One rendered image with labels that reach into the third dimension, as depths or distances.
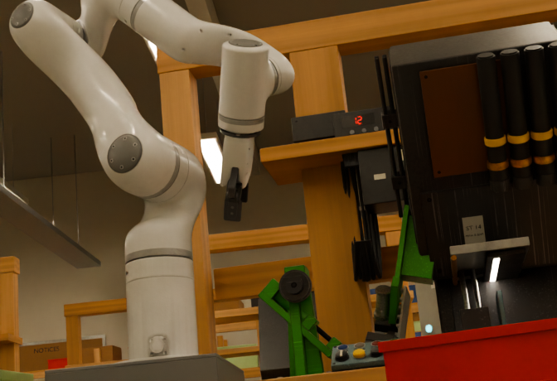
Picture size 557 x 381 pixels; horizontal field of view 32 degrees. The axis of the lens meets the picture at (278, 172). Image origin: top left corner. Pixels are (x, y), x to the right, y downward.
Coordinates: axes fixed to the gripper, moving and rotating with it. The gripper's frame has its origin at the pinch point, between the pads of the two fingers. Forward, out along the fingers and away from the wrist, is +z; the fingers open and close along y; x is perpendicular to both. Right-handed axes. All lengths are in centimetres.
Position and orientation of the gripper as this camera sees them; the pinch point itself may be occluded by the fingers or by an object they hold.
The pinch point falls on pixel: (235, 205)
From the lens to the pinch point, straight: 185.4
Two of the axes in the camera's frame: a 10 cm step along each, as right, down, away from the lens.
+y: -1.0, 3.5, -9.3
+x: 9.9, 1.0, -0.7
